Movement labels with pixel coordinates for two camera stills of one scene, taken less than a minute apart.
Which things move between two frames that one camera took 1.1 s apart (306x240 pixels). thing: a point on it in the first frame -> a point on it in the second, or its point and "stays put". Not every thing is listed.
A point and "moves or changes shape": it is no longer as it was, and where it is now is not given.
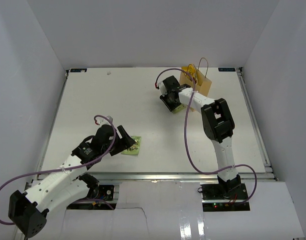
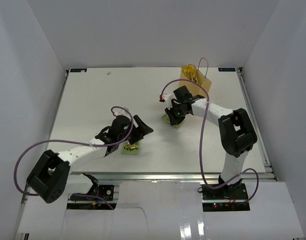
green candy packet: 134,150 stays put
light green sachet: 181,107 moves or changes shape
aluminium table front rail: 174,176 stays put
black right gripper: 170,107 -> 170,113
